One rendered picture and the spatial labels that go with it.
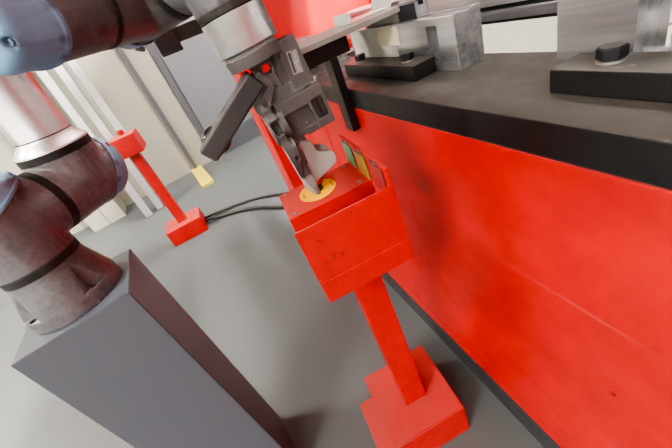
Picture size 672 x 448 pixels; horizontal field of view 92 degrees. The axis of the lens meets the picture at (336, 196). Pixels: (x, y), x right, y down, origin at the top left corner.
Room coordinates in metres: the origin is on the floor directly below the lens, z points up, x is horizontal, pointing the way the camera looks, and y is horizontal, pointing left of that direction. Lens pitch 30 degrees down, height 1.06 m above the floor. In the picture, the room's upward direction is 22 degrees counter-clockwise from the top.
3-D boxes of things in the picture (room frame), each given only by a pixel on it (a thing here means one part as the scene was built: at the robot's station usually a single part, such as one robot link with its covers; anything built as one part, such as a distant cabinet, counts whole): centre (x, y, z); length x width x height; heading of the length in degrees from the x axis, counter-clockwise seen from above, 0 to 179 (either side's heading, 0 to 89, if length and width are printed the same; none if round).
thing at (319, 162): (0.42, 0.01, 0.87); 0.06 x 0.03 x 0.09; 99
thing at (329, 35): (0.78, -0.12, 1.00); 0.26 x 0.18 x 0.01; 104
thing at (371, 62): (0.77, -0.21, 0.89); 0.30 x 0.05 x 0.03; 14
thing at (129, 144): (2.17, 1.10, 0.41); 0.25 x 0.20 x 0.83; 104
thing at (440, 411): (0.48, 0.04, 0.06); 0.25 x 0.20 x 0.12; 99
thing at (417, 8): (0.78, -0.27, 0.98); 0.20 x 0.03 x 0.03; 14
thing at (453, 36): (0.77, -0.27, 0.92); 0.39 x 0.06 x 0.10; 14
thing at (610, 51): (0.32, -0.33, 0.91); 0.03 x 0.03 x 0.02
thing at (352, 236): (0.49, 0.01, 0.75); 0.20 x 0.16 x 0.18; 9
